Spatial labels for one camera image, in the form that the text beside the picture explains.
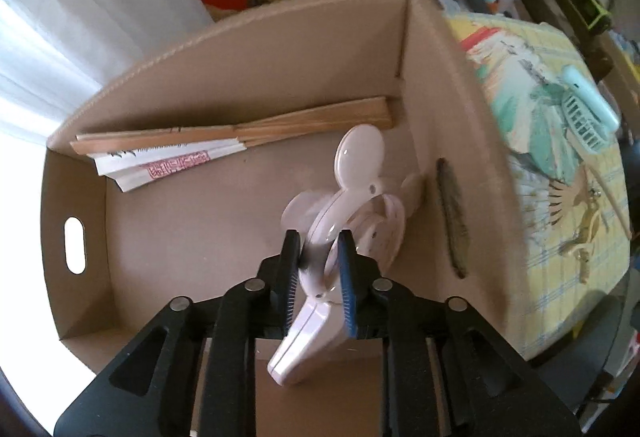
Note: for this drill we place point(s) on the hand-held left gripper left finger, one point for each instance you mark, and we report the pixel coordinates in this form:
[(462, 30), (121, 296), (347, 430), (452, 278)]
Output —
[(290, 277)]

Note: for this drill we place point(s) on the wooden folding paper fan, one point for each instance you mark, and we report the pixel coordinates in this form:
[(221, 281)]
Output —
[(300, 122)]

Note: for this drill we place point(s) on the white curtain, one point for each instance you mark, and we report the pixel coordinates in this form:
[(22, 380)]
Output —
[(100, 17)]

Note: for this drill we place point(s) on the mint handheld electric fan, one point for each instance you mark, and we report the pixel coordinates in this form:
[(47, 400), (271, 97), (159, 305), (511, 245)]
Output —
[(590, 102)]

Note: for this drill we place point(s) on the pink handheld electric fan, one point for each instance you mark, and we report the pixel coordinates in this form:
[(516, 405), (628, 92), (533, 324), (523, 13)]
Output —
[(357, 157)]

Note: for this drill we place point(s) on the white floral hand fan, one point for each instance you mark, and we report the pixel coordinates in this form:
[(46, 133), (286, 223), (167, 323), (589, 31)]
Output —
[(535, 202)]

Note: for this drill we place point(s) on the painted round hand fan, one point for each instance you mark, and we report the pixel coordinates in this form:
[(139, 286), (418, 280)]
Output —
[(515, 82)]

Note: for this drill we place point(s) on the yellow checked tablecloth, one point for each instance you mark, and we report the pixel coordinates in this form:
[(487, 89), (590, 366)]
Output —
[(550, 277)]

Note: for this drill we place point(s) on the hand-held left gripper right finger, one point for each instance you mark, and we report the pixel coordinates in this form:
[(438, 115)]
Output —
[(347, 287)]

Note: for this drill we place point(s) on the beige hair clip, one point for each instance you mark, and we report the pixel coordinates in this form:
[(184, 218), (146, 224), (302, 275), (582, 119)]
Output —
[(587, 242)]

